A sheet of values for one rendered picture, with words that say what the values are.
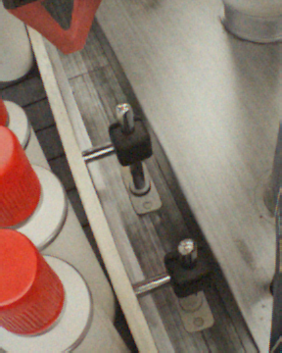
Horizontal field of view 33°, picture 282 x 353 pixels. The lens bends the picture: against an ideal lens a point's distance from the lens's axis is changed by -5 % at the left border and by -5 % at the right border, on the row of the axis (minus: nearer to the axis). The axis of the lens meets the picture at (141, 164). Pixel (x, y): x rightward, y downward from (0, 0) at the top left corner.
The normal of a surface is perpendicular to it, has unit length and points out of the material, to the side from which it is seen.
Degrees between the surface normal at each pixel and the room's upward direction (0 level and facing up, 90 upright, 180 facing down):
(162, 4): 0
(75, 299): 42
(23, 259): 2
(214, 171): 0
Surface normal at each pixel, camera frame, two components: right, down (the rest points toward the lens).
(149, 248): -0.11, -0.56
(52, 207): 0.57, -0.40
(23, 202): 0.80, 0.43
